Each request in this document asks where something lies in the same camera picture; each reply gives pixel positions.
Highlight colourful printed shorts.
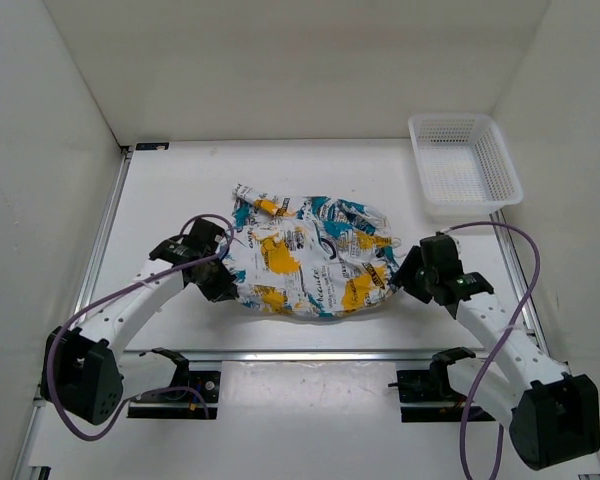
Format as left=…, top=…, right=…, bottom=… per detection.
left=223, top=184, right=400, bottom=320

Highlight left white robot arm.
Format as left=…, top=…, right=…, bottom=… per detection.
left=40, top=214, right=237, bottom=440

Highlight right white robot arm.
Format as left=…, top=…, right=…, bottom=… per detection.
left=391, top=233, right=600, bottom=470

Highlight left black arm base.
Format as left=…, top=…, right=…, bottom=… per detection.
left=127, top=349, right=221, bottom=421

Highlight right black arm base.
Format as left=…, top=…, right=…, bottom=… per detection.
left=387, top=347, right=476, bottom=423

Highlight white plastic basket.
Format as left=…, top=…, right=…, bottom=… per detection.
left=408, top=113, right=523, bottom=219

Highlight black corner bracket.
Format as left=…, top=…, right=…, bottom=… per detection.
left=135, top=142, right=170, bottom=151

